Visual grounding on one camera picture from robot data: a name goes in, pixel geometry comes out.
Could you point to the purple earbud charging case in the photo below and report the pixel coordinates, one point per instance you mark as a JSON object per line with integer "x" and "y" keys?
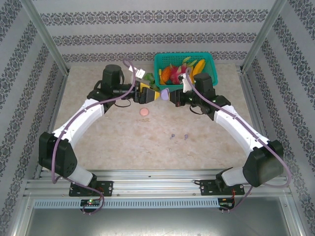
{"x": 165, "y": 94}

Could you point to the pink earbud charging case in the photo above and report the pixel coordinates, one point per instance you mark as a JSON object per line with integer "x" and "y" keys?
{"x": 144, "y": 112}

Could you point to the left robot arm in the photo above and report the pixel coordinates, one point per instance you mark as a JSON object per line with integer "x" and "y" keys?
{"x": 81, "y": 118}

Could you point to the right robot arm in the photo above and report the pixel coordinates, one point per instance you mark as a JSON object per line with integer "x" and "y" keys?
{"x": 236, "y": 125}

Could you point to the yellow banana bunch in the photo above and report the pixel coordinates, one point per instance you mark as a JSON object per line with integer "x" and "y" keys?
{"x": 199, "y": 66}

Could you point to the small yellow toy fruit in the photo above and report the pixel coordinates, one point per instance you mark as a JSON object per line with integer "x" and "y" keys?
{"x": 160, "y": 75}

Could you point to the orange toy fruit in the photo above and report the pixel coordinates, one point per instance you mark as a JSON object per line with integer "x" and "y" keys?
{"x": 165, "y": 73}

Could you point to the pink dragon fruit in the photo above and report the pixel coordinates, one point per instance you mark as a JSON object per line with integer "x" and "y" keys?
{"x": 175, "y": 73}

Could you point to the teal plastic basket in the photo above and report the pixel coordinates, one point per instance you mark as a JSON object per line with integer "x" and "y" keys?
{"x": 160, "y": 59}

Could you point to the aluminium base beam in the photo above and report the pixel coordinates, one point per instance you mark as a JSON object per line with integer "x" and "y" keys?
{"x": 157, "y": 184}

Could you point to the grey metal sheet panel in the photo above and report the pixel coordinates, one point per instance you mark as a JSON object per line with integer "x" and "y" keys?
{"x": 157, "y": 221}

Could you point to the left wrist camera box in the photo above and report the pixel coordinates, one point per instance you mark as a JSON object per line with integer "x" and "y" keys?
{"x": 140, "y": 73}

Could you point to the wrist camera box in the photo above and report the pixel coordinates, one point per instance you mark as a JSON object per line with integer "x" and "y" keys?
{"x": 186, "y": 86}
{"x": 140, "y": 73}

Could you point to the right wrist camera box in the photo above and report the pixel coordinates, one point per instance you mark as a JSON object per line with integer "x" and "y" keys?
{"x": 186, "y": 86}

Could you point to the aluminium side rail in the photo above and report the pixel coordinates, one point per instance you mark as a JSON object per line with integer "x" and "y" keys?
{"x": 254, "y": 110}
{"x": 57, "y": 110}

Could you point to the aluminium frame post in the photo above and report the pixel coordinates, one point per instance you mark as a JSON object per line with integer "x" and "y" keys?
{"x": 49, "y": 41}
{"x": 261, "y": 39}

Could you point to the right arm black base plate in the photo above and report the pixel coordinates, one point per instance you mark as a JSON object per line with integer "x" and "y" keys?
{"x": 206, "y": 188}

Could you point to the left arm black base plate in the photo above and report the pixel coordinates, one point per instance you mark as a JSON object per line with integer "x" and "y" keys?
{"x": 107, "y": 188}

